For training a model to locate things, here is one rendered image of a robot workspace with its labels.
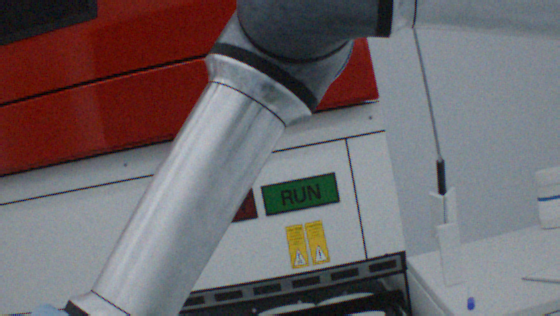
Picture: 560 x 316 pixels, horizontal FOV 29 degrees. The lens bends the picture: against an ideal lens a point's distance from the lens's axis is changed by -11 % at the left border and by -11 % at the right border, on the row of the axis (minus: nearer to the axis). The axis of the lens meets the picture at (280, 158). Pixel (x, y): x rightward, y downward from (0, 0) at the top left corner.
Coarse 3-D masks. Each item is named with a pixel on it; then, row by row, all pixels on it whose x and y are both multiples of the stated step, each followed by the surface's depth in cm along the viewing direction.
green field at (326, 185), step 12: (312, 180) 191; (324, 180) 191; (264, 192) 191; (276, 192) 191; (288, 192) 191; (300, 192) 191; (312, 192) 191; (324, 192) 191; (276, 204) 191; (288, 204) 191; (300, 204) 191; (312, 204) 191
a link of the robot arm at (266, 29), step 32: (256, 0) 104; (288, 0) 102; (320, 0) 101; (352, 0) 100; (384, 0) 100; (416, 0) 101; (448, 0) 101; (480, 0) 101; (512, 0) 101; (544, 0) 101; (256, 32) 106; (288, 32) 104; (320, 32) 103; (352, 32) 103; (384, 32) 103; (480, 32) 104; (512, 32) 104; (544, 32) 103
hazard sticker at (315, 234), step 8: (304, 224) 191; (312, 224) 191; (320, 224) 191; (312, 232) 192; (320, 232) 192; (312, 240) 192; (320, 240) 192; (312, 248) 192; (320, 248) 192; (312, 256) 192; (320, 256) 192; (328, 256) 192
